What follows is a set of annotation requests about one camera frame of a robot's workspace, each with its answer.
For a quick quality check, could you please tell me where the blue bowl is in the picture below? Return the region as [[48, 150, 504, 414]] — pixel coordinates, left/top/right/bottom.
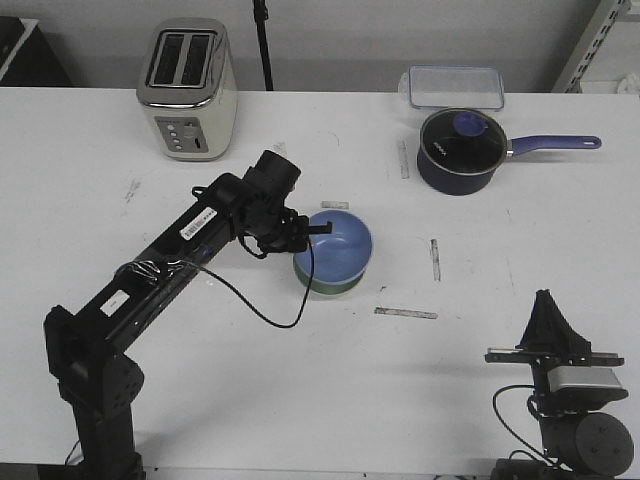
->
[[293, 210, 373, 272]]

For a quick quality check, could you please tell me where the glass pot lid blue knob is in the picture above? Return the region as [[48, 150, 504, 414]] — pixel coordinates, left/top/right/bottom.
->
[[421, 108, 507, 175]]

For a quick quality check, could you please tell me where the white crumpled object on shelf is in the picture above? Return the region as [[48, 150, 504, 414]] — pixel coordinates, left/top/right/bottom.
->
[[617, 72, 640, 95]]

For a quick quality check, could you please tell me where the black tripod pole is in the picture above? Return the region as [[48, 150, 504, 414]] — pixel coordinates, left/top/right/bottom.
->
[[252, 0, 274, 91]]

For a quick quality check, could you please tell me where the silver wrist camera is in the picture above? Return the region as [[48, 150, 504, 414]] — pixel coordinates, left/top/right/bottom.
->
[[547, 366, 629, 402]]

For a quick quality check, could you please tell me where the green bowl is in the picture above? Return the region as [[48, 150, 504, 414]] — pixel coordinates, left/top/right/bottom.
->
[[293, 263, 365, 297]]

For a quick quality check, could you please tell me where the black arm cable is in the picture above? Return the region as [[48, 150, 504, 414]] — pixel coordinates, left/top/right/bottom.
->
[[174, 234, 316, 330], [491, 384, 556, 464]]

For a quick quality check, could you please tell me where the clear plastic food container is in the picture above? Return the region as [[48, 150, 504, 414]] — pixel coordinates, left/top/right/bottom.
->
[[398, 65, 505, 111]]

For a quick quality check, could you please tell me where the silver two-slot toaster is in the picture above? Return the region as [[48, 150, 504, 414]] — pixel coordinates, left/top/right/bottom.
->
[[136, 17, 238, 161]]

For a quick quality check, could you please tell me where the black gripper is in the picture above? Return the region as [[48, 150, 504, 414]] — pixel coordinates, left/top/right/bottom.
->
[[485, 290, 624, 415], [238, 200, 333, 256]]

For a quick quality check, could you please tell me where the grey slotted shelf upright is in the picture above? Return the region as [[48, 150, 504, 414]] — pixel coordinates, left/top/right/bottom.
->
[[551, 1, 639, 93]]

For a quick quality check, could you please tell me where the dark blue saucepan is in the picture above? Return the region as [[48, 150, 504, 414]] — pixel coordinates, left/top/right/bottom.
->
[[417, 108, 602, 196]]

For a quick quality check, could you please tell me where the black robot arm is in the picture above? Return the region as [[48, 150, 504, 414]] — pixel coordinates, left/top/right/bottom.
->
[[484, 290, 634, 479], [36, 150, 332, 479]]

